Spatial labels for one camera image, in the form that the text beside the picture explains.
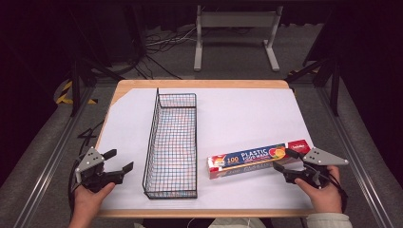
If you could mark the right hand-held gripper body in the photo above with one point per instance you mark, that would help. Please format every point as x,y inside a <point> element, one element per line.
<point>316,167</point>

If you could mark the black tripod stand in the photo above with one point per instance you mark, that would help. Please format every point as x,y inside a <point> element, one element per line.
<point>323,76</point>
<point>85,69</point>

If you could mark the person's right hand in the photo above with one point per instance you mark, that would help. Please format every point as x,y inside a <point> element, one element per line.
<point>321,193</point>

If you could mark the yellow black hazard tape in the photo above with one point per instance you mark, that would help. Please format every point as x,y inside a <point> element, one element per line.
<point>68,93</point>

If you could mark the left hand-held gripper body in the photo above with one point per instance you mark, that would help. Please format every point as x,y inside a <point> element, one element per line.
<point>92,171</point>

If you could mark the white metal stand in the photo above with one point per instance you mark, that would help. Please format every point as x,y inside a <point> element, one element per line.
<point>236,34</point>

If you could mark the white paper sheet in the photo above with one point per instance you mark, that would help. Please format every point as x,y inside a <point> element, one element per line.
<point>221,126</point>

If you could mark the person's left hand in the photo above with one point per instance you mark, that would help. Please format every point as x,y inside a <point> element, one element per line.
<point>88,198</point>

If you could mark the plastic wrap box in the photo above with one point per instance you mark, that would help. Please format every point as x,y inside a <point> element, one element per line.
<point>258,161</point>

